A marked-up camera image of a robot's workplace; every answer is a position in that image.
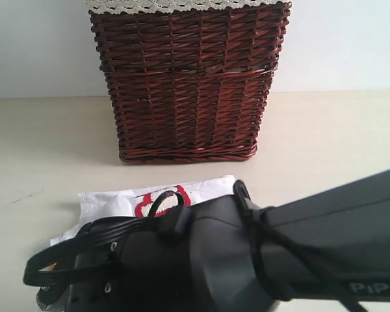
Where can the white t-shirt with red lettering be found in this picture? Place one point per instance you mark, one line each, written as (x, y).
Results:
(137, 202)

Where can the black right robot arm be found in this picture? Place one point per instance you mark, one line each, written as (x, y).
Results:
(237, 257)

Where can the brown wicker basket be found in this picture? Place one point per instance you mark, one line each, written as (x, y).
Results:
(190, 86)

